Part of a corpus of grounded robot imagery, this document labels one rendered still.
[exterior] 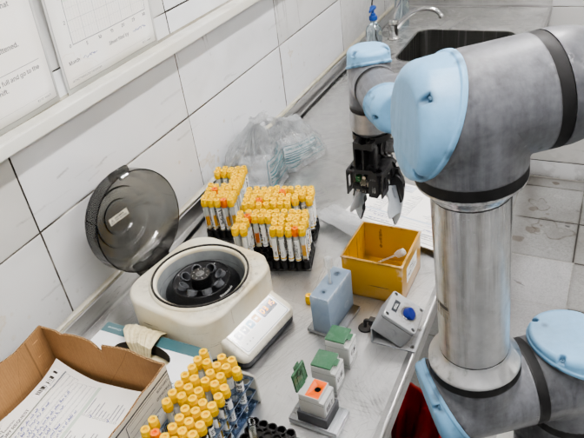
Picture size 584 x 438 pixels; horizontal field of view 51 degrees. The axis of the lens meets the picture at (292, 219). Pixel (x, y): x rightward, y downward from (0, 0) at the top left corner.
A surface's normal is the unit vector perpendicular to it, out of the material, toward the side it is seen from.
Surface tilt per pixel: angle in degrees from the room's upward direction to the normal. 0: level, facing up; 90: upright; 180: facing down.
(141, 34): 93
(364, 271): 90
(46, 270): 90
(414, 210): 1
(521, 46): 16
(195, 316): 0
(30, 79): 93
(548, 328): 4
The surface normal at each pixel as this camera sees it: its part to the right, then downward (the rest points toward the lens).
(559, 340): -0.06, -0.86
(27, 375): 0.89, 0.13
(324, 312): -0.50, 0.53
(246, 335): 0.25, -0.65
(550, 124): 0.17, 0.61
